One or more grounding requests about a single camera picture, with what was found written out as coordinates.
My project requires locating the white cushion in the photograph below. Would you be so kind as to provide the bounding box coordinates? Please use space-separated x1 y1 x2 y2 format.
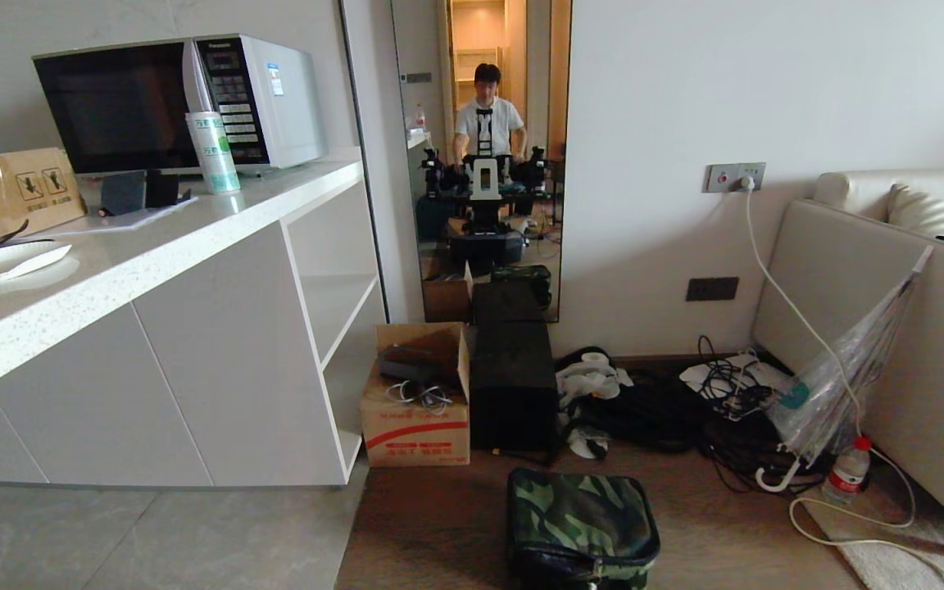
887 183 944 238

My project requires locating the black cable bundle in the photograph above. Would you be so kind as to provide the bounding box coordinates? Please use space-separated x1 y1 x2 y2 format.
570 335 833 494

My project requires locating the white paper sheet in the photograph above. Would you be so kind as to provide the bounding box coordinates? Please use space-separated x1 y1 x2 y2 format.
20 195 199 241

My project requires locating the black stand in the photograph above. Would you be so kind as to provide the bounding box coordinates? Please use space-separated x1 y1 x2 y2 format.
98 170 193 218

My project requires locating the white microwave oven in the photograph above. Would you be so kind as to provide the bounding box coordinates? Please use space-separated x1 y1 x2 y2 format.
32 33 329 178

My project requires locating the white counter cabinet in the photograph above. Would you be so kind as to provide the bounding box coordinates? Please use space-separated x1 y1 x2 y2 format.
0 146 388 490

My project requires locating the white power cable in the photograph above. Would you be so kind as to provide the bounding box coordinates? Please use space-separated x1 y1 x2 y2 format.
736 177 944 590

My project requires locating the grey wall socket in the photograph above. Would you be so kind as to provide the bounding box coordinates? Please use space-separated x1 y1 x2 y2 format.
702 162 767 194

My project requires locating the transparent umbrella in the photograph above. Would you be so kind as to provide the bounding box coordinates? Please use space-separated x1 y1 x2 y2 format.
755 245 935 493

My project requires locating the white cloth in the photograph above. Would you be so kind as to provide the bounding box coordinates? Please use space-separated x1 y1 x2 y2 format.
555 350 634 460

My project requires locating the beige sofa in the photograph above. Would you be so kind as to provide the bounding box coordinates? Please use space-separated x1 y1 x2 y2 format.
751 169 944 561

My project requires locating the brown cardboard box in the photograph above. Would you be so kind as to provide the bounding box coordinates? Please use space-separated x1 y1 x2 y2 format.
0 147 88 261

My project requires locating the tall wall mirror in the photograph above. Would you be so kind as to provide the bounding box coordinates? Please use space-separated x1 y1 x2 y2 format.
390 0 574 325

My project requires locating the cardboard box with red print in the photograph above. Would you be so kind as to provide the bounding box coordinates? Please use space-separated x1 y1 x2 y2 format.
359 321 472 468

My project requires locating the black wall socket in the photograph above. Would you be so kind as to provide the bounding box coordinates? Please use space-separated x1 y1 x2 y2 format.
686 277 740 302

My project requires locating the white flat device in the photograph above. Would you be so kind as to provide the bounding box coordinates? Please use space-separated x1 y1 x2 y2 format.
679 352 797 401

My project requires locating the white paper plate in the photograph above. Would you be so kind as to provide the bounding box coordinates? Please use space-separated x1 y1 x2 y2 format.
0 239 73 287

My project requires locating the camouflage bag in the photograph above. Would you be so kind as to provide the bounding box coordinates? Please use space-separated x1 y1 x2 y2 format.
506 467 661 590

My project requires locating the black box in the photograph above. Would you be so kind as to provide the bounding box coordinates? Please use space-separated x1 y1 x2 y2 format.
469 282 560 453

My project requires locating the white green wipes canister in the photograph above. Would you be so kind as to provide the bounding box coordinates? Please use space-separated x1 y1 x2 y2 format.
185 111 242 196

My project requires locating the plastic water bottle red cap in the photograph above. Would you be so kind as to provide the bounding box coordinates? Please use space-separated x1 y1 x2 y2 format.
821 436 874 505

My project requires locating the white rug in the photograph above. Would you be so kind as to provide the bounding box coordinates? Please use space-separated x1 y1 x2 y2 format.
800 492 944 590

